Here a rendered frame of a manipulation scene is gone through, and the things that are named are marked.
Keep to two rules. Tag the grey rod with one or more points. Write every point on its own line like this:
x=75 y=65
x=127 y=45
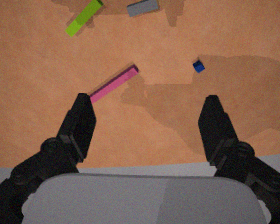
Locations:
x=141 y=7

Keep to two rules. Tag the lime green rod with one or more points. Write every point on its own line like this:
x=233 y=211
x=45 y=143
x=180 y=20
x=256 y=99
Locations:
x=83 y=17

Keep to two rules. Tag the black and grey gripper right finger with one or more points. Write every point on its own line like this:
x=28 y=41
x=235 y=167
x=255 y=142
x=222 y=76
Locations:
x=235 y=158

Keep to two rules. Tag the small blue block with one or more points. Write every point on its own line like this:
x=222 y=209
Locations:
x=198 y=66

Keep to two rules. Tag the pink rod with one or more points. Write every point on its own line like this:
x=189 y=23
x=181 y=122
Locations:
x=114 y=83

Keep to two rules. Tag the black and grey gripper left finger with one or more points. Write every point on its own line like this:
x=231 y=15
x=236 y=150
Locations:
x=57 y=155

